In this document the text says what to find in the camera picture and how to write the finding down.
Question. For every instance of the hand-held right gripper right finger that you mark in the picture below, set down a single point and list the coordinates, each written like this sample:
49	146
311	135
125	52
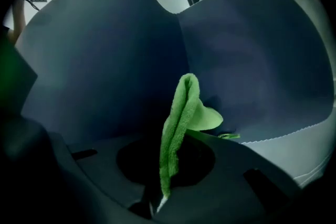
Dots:
231	191

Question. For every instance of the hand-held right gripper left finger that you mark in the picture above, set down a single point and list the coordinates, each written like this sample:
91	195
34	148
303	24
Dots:
105	173

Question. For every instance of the green cleaning cloth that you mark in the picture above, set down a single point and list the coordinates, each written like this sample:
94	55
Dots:
181	118

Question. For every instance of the navy blue chair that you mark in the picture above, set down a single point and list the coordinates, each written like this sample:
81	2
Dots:
105	47

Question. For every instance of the person's left forearm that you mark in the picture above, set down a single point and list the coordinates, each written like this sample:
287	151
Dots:
19	18

